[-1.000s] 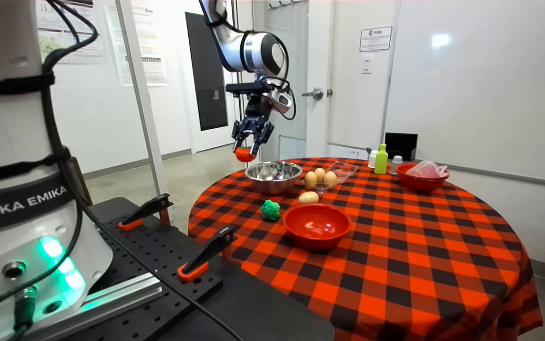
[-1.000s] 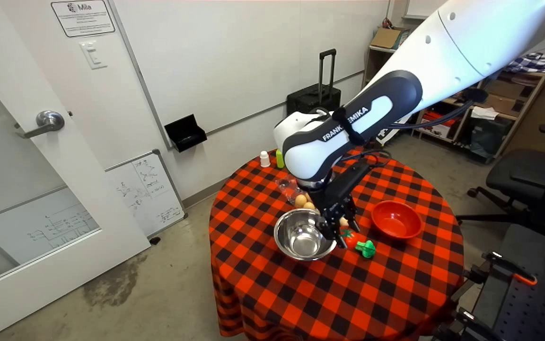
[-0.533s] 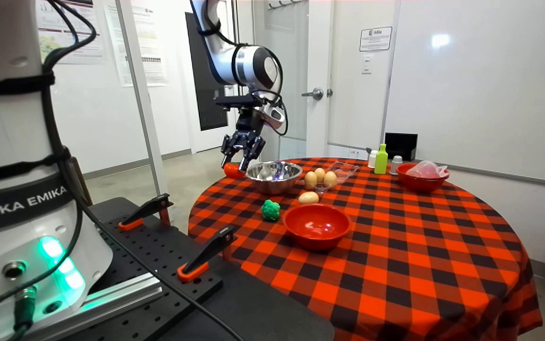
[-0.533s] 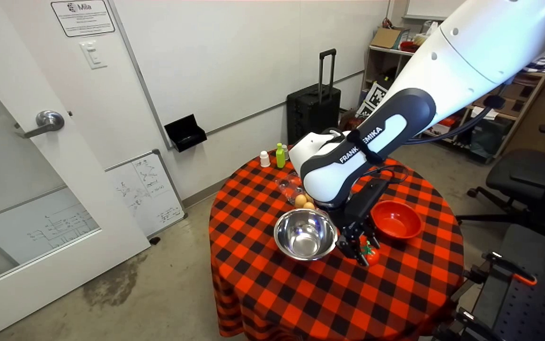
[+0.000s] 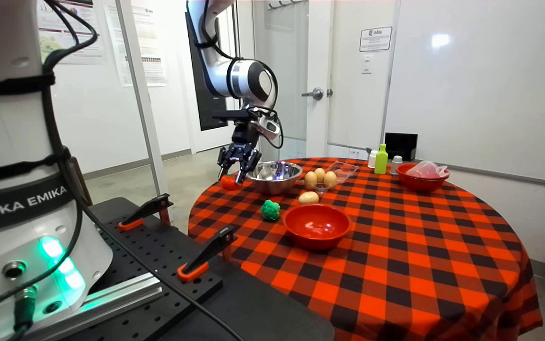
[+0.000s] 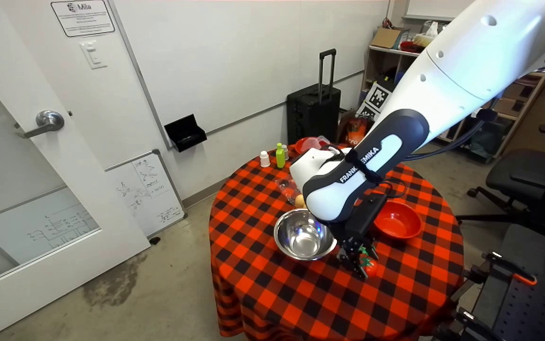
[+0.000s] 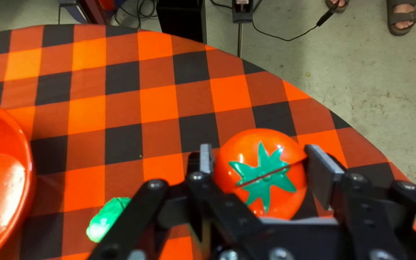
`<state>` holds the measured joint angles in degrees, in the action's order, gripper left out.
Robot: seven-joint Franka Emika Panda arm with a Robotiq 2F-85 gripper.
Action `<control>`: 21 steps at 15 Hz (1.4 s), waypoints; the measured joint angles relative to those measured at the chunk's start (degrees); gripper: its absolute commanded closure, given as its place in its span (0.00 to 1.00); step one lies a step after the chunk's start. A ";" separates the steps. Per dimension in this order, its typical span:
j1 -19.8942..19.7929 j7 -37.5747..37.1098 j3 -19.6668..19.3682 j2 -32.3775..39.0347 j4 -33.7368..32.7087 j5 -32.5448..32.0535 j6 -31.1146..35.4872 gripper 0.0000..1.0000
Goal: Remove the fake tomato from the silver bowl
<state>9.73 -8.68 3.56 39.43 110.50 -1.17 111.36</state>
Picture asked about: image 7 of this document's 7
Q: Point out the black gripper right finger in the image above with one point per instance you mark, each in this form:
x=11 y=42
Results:
x=380 y=223

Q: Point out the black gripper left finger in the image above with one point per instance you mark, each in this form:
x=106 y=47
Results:
x=224 y=227

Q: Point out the fake red tomato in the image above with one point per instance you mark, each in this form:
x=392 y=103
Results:
x=265 y=169

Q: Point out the green toy vegetable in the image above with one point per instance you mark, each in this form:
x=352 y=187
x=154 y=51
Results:
x=105 y=219

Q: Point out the orange black plaid tablecloth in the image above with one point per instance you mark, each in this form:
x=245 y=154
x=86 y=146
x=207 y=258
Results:
x=107 y=109

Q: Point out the sandaled foot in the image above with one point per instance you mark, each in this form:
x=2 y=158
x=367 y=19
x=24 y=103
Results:
x=401 y=16

